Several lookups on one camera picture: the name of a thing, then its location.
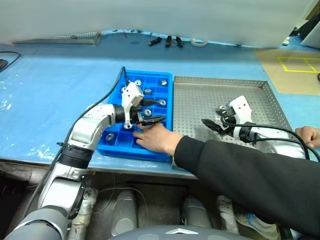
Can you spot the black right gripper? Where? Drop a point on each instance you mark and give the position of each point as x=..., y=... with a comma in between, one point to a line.
x=228, y=122

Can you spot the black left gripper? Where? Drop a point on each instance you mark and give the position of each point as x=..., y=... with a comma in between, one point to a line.
x=137, y=115

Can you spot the silver metal roller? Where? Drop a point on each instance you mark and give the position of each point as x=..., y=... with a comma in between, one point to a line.
x=163, y=82
x=147, y=112
x=109, y=136
x=147, y=91
x=162, y=102
x=137, y=82

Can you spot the person's black-sleeved left forearm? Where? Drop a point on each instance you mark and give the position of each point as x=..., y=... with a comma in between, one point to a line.
x=250, y=175

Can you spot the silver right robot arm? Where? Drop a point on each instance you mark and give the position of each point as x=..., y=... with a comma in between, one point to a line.
x=287, y=147

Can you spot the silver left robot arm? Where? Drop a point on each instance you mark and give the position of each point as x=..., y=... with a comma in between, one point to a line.
x=85, y=125

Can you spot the perforated steel tray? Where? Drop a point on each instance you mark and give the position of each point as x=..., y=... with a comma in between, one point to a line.
x=200, y=100

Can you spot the blue plastic compartment tray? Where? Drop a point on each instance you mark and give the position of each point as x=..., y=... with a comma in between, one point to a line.
x=125, y=140

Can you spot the person's left hand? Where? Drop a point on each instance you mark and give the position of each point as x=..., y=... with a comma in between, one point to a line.
x=160, y=140

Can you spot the person's right hand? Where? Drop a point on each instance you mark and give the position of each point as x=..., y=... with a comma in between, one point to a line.
x=311, y=136

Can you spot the brown cardboard sheet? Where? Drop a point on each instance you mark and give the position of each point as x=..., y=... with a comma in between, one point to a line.
x=280, y=80

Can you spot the grey rounded cylinder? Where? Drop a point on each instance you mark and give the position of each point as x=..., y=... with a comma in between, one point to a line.
x=197, y=212
x=124, y=212

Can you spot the white wrapped table leg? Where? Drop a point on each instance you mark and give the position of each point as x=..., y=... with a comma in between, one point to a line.
x=83, y=215
x=227, y=215

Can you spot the white and blue sneaker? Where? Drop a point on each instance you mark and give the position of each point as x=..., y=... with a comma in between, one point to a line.
x=260, y=222

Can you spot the perforated metal strip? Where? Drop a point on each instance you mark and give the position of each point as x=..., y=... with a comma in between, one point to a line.
x=62, y=38

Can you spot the dark grey rounded shell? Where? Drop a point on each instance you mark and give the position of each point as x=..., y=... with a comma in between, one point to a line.
x=150, y=233

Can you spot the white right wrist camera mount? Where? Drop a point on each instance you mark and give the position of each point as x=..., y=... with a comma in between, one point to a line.
x=241, y=107

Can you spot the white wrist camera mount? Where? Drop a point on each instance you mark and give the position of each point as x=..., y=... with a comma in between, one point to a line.
x=241, y=107
x=130, y=93

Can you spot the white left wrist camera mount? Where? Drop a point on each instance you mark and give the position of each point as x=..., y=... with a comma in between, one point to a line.
x=130, y=93

